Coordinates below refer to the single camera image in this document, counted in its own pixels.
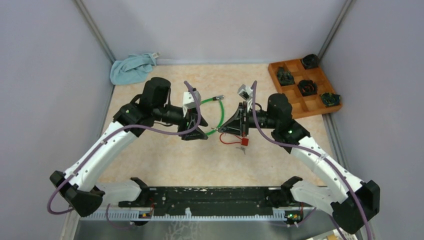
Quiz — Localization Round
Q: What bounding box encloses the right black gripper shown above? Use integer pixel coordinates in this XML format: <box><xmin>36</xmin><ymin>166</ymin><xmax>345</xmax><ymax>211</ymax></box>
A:
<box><xmin>219</xmin><ymin>101</ymin><xmax>279</xmax><ymax>138</ymax></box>

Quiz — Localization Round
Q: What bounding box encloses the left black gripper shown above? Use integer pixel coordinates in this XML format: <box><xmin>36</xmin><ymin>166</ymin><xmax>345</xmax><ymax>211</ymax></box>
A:
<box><xmin>153</xmin><ymin>103</ymin><xmax>209</xmax><ymax>141</ymax></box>

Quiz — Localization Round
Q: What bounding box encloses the red cable padlock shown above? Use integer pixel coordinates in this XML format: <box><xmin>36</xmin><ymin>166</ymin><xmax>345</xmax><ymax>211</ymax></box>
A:
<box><xmin>219</xmin><ymin>133</ymin><xmax>250</xmax><ymax>147</ymax></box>

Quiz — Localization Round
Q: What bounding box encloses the green cable lock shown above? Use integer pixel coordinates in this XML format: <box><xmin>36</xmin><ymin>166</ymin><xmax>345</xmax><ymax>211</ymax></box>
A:
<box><xmin>200</xmin><ymin>95</ymin><xmax>225</xmax><ymax>136</ymax></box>

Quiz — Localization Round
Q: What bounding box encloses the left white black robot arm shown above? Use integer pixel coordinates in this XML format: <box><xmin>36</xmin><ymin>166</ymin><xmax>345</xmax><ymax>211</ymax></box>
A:
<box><xmin>49</xmin><ymin>77</ymin><xmax>208</xmax><ymax>217</ymax></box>

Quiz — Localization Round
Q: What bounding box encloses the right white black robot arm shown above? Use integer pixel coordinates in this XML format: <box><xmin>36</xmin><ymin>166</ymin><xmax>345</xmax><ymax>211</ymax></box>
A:
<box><xmin>218</xmin><ymin>93</ymin><xmax>381</xmax><ymax>240</ymax></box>

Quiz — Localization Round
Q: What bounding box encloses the dark green flower left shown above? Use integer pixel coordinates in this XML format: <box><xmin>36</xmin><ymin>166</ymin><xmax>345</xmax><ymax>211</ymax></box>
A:
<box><xmin>276</xmin><ymin>67</ymin><xmax>295</xmax><ymax>86</ymax></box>

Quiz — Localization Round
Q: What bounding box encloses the dark green flower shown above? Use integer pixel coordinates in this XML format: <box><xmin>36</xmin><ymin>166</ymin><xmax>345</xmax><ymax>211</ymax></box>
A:
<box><xmin>320</xmin><ymin>92</ymin><xmax>341</xmax><ymax>108</ymax></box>
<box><xmin>276</xmin><ymin>67</ymin><xmax>295</xmax><ymax>86</ymax></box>

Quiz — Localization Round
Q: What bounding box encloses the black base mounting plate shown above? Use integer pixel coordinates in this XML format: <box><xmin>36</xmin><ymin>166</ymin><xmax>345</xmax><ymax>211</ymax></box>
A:
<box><xmin>118</xmin><ymin>186</ymin><xmax>302</xmax><ymax>217</ymax></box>

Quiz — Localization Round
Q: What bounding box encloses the orange wooden compartment tray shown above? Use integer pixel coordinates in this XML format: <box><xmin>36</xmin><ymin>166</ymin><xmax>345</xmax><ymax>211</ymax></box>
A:
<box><xmin>268</xmin><ymin>58</ymin><xmax>343</xmax><ymax>119</ymax></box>

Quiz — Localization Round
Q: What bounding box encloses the dark orange flower centre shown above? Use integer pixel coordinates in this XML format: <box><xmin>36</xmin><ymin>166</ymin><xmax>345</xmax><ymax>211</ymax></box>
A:
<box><xmin>297</xmin><ymin>79</ymin><xmax>318</xmax><ymax>97</ymax></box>

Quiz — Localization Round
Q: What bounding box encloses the light blue cloth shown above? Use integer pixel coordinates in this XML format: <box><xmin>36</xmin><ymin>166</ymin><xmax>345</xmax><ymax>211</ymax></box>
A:
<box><xmin>109</xmin><ymin>52</ymin><xmax>161</xmax><ymax>86</ymax></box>

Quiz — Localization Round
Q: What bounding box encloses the dark green flower right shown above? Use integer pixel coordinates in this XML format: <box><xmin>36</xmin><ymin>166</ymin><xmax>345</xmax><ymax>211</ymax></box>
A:
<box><xmin>320</xmin><ymin>92</ymin><xmax>341</xmax><ymax>108</ymax></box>

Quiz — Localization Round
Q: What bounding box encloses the dark flower top corner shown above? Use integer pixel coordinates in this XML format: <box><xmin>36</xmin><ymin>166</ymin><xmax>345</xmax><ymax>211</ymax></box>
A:
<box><xmin>300</xmin><ymin>54</ymin><xmax>320</xmax><ymax>70</ymax></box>

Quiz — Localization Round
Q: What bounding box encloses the white plastic basket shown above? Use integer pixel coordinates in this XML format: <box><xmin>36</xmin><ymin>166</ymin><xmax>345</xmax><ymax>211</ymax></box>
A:
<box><xmin>306</xmin><ymin>231</ymin><xmax>358</xmax><ymax>240</ymax></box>

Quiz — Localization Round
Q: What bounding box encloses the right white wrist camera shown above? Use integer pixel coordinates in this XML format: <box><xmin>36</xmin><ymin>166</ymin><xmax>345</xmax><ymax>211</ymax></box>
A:
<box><xmin>237</xmin><ymin>84</ymin><xmax>253</xmax><ymax>102</ymax></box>

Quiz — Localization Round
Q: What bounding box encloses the aluminium frame rail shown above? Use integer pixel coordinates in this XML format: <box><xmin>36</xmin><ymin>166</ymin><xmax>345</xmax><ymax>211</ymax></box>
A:
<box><xmin>68</xmin><ymin>186</ymin><xmax>369</xmax><ymax>222</ymax></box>

